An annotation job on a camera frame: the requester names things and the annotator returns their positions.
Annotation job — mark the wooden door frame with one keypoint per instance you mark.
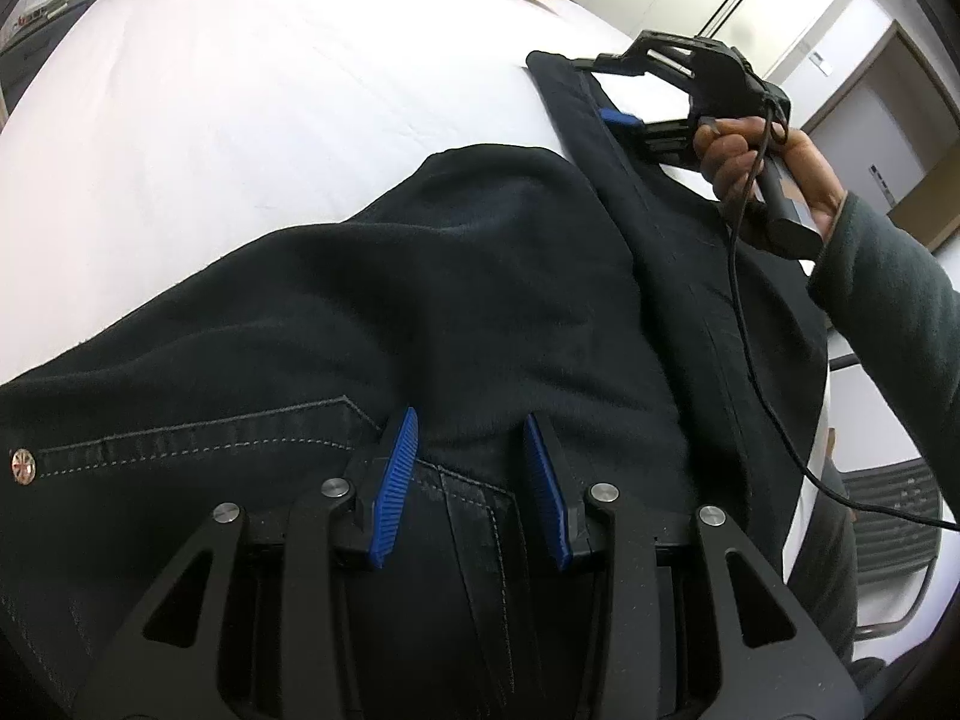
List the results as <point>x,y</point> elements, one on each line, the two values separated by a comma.
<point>911,217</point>

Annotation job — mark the white wall switch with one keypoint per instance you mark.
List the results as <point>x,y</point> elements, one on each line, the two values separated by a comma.
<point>821,60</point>

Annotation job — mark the person's right forearm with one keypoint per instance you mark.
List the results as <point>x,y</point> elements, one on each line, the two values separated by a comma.
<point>892,307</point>

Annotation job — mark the black pants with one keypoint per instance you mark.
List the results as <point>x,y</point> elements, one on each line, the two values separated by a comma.
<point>420,300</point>

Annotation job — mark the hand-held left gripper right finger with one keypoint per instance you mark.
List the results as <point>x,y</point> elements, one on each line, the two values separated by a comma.
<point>546,491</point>

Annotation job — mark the dark cluttered shelf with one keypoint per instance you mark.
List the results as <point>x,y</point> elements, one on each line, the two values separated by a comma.
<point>26,37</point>

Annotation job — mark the grey mesh chair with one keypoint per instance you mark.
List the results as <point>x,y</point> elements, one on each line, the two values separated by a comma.
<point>892,532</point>

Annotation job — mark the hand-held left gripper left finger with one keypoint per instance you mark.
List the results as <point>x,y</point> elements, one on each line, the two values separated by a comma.
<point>391,481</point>

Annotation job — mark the person's right hand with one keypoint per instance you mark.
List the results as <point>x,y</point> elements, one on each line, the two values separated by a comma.
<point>739,157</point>

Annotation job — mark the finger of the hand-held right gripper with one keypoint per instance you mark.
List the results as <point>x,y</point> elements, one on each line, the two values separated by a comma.
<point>652,52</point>
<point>619,118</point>

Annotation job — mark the white bed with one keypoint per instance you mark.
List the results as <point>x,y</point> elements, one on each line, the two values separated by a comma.
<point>262,120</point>

